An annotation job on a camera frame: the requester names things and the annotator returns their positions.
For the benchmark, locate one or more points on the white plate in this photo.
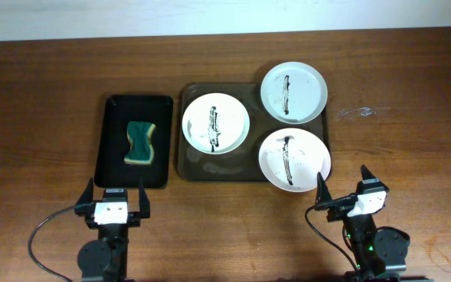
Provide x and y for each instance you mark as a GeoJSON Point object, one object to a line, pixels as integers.
{"type": "Point", "coordinates": [292, 158]}
{"type": "Point", "coordinates": [215, 123]}
{"type": "Point", "coordinates": [294, 93]}

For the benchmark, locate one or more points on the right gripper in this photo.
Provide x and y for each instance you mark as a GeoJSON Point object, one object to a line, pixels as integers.
{"type": "Point", "coordinates": [337, 202]}

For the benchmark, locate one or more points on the small black tray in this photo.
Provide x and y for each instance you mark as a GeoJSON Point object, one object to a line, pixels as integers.
{"type": "Point", "coordinates": [111, 170]}

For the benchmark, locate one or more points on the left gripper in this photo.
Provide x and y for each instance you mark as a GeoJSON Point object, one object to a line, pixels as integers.
{"type": "Point", "coordinates": [84, 209]}

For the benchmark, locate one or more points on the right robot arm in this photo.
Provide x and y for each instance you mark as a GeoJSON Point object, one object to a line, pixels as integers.
{"type": "Point", "coordinates": [379, 253]}

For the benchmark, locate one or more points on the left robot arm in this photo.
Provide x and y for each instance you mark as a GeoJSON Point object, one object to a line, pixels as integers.
{"type": "Point", "coordinates": [106, 258]}

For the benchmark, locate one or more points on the large brown tray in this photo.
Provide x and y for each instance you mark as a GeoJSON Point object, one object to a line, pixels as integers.
{"type": "Point", "coordinates": [241, 164]}

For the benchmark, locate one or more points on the green yellow sponge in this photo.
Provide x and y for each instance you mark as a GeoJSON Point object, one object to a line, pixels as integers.
{"type": "Point", "coordinates": [139, 134]}

